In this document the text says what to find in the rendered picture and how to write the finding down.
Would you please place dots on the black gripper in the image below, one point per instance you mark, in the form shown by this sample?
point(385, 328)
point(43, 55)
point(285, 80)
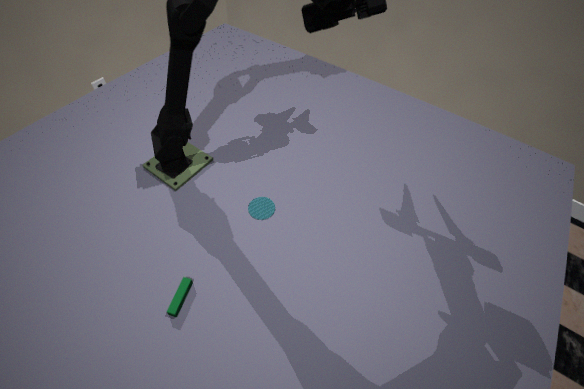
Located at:
point(311, 14)

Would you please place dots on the teal flat circle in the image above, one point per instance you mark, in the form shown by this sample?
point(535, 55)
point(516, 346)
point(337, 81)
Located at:
point(261, 208)

